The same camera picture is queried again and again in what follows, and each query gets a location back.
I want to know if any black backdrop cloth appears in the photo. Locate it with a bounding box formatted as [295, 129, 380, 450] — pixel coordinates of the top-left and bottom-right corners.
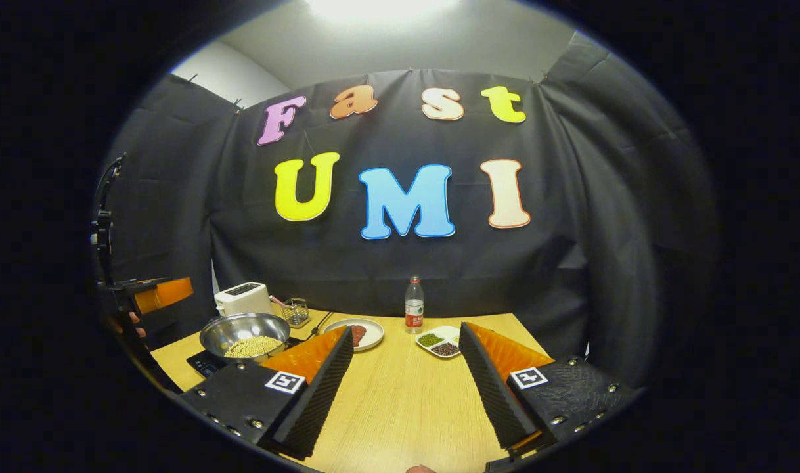
[101, 30, 719, 388]

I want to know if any heap of yellow soybeans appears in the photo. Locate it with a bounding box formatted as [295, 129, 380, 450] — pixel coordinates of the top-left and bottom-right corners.
[224, 336, 284, 359]

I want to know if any ceiling light panel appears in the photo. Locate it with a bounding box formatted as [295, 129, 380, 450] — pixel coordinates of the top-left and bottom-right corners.
[305, 0, 463, 24]

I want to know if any black induction cooktop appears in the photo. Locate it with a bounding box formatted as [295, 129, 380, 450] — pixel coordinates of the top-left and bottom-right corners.
[187, 337, 305, 379]

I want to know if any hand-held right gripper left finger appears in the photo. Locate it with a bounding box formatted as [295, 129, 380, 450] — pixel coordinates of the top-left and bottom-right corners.
[179, 325, 355, 461]

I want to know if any white toaster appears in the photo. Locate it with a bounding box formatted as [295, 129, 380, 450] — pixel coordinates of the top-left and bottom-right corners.
[214, 282, 274, 319]

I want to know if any small wire basket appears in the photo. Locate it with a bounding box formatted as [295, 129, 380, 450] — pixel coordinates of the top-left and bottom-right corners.
[282, 298, 311, 328]

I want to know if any steel pot with black handle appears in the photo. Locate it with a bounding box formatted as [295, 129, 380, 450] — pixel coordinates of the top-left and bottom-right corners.
[200, 313, 291, 363]

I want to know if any round white plate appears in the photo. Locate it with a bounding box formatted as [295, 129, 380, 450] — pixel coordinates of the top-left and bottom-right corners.
[322, 319, 385, 353]

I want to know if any black power cable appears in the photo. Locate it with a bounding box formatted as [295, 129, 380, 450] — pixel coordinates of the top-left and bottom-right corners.
[307, 311, 336, 340]

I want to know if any white divided dish of beans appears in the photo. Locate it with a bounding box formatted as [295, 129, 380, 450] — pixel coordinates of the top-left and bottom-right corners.
[415, 325, 462, 359]

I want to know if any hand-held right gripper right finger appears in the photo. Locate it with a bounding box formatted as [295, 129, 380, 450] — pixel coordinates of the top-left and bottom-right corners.
[457, 322, 641, 461]

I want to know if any clear plastic water bottle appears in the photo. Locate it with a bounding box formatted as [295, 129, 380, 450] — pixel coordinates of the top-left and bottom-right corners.
[405, 276, 425, 335]

